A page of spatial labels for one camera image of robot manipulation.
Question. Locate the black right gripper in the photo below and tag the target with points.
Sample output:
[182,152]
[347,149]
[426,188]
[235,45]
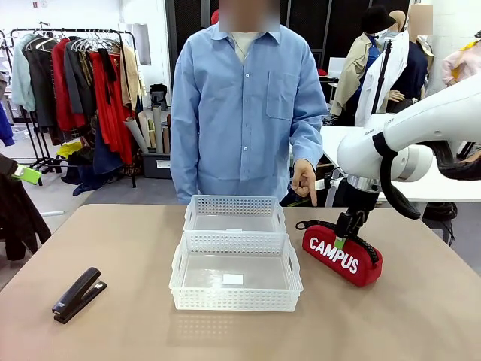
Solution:
[361,205]

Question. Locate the red jacket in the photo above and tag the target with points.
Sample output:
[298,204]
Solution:
[64,90]

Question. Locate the red CAMPUS pencil case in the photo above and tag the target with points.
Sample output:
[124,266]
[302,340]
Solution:
[338,259]

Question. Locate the black metal clothing rack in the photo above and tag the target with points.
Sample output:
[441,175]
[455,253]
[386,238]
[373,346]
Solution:
[127,113]

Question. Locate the long red dress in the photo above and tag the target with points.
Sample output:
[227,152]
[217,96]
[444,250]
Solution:
[112,124]

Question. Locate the dark blue denim garment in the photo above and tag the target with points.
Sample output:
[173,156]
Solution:
[107,161]

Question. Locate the dark grey coat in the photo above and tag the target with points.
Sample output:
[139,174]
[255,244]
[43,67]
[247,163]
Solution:
[39,86]

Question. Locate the large white perforated plastic basket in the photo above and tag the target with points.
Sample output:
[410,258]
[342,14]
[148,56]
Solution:
[235,297]

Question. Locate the person's right forearm blue sleeve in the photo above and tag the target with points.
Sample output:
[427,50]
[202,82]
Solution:
[182,169]

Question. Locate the pale mint coat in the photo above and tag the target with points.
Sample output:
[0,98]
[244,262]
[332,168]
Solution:
[20,75]

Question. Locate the person's left hand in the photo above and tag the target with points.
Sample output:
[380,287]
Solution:
[303,176]

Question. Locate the mannequin with beige trench coat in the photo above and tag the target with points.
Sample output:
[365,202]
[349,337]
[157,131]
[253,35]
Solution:
[349,75]

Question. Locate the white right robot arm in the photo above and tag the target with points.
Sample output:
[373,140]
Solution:
[424,116]

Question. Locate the beige garment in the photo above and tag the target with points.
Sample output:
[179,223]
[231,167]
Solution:
[131,75]

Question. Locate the grey jacket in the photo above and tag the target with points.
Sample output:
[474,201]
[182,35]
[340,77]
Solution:
[77,82]

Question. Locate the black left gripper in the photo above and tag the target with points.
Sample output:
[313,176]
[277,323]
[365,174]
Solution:
[6,165]

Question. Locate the mannequin in navy dress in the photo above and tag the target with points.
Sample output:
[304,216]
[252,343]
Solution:
[417,71]

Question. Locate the black cloth bundle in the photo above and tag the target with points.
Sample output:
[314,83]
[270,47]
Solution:
[19,218]

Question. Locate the bundle of paper rolls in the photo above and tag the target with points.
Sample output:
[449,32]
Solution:
[150,131]

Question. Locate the black stapler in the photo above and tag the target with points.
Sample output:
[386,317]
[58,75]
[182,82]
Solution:
[77,295]

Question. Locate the grey storage bin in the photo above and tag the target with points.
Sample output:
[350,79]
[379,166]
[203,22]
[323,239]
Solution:
[156,165]

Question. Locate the red cloth item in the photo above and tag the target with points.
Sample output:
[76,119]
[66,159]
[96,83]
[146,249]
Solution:
[322,71]

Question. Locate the person torso in blue shirt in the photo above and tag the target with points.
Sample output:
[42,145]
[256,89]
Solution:
[240,120]

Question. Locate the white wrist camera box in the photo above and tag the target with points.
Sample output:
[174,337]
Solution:
[320,185]

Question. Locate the black bag under table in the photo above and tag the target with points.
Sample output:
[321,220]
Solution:
[441,218]

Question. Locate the black hat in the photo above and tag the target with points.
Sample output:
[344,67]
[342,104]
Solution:
[376,19]

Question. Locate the person's left forearm blue sleeve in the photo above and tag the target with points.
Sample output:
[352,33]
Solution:
[306,143]

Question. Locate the small white perforated plastic basket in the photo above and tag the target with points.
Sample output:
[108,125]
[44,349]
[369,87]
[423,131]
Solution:
[233,210]

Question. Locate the black tripod pole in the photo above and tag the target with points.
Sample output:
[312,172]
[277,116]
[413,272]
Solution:
[381,75]

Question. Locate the yellow garment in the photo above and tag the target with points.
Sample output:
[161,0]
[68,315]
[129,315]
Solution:
[68,150]

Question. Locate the white lab coat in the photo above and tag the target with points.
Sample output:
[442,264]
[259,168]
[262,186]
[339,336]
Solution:
[392,67]

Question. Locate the white table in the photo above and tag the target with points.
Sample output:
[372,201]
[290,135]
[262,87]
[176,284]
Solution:
[332,139]

